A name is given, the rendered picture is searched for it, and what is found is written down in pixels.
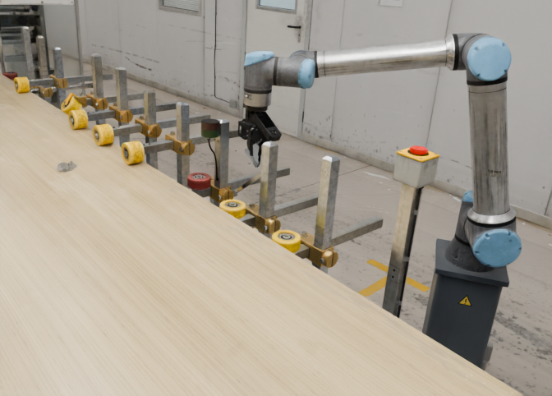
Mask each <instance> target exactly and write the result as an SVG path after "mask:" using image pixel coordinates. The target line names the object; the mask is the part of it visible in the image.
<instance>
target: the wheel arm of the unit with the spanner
mask: <svg viewBox="0 0 552 396"><path fill-rule="evenodd" d="M257 174H258V173H252V174H249V175H245V176H242V177H236V178H233V179H229V180H228V185H229V186H230V187H231V190H234V189H237V188H239V187H240V186H242V185H243V184H245V183H246V182H248V181H249V180H250V179H252V178H253V177H254V176H256V175H257ZM287 175H290V168H289V167H287V166H282V167H279V168H277V177H276V178H279V177H284V176H287ZM256 183H260V178H259V179H257V180H256V181H255V182H253V183H251V185H253V184H256ZM191 191H193V192H195V193H196V194H197V195H199V196H201V197H202V198H204V197H207V196H211V187H209V188H207V189H204V190H200V191H198V190H194V189H191Z"/></svg>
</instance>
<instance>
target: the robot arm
mask: <svg viewBox="0 0 552 396"><path fill-rule="evenodd" d="M511 61H512V57H511V53H510V50H509V48H508V46H507V44H506V43H505V42H504V41H502V40H501V39H498V38H495V37H493V36H491V35H488V34H482V33H460V34H450V35H449V36H448V37H447V39H441V40H432V41H423V42H414V43H405V44H387V45H379V46H370V47H360V48H343V49H334V50H324V51H319V50H318V51H308V52H307V51H304V50H299V51H296V52H295V53H293V54H291V56H290V57H289V58H282V57H274V53H273V52H269V51H268V52H266V51H257V52H251V53H248V54H247V55H246V58H245V64H244V66H245V75H244V97H243V103H244V104H243V108H246V119H242V121H238V136H240V137H241V138H242V139H244V140H247V142H246V143H247V148H245V150H244V151H245V154H246V155H247V156H248V157H249V158H250V159H251V162H252V163H253V165H254V166H255V167H256V168H258V167H259V166H260V164H261V158H262V144H264V143H265V142H266V141H276V140H279V139H280V137H281V135H282V134H281V132H280V131H279V129H278V128H277V127H276V126H275V124H274V123H273V121H272V120H271V118H270V117H269V115H268V114H267V113H266V112H264V111H267V110H268V106H270V105H271V95H272V85H276V86H286V87H296V88H302V89H305V88H307V89H309V88H311V87H312V86H313V82H314V78H321V77H323V76H342V75H352V74H362V73H372V72H382V71H401V70H411V69H421V68H431V67H447V68H448V69H449V70H450V71H464V70H466V75H467V89H468V107H469V124H470V142H471V175H472V190H470V191H466V192H465V193H464V195H463V198H462V203H461V208H460V211H459V216H458V223H457V227H456V231H455V235H454V238H453V239H452V241H451V242H450V243H449V245H448V246H447V248H446V252H445V257H446V258H447V260H448V261H449V262H450V263H452V264H453V265H456V266H457V267H459V268H461V269H465V270H469V271H473V272H489V271H492V270H494V269H495V268H496V267H503V266H506V265H508V264H511V263H513V262H514V261H515V260H516V259H517V258H518V257H519V255H520V253H521V251H522V244H521V239H520V237H519V236H518V235H517V229H516V211H515V210H514V209H513V208H512V207H510V206H509V191H508V109H507V81H508V69H509V67H510V64H511ZM240 126H241V133H240ZM256 143H257V144H256Z"/></svg>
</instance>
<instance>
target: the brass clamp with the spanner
mask: <svg viewBox="0 0 552 396"><path fill-rule="evenodd" d="M211 178H212V180H211V185H210V187H211V196H209V197H210V198H212V199H213V200H216V201H217V202H218V203H221V202H223V201H225V200H232V199H233V197H234V193H233V191H231V187H230V186H227V187H224V188H220V189H219V188H218V187H216V186H215V185H214V177H211Z"/></svg>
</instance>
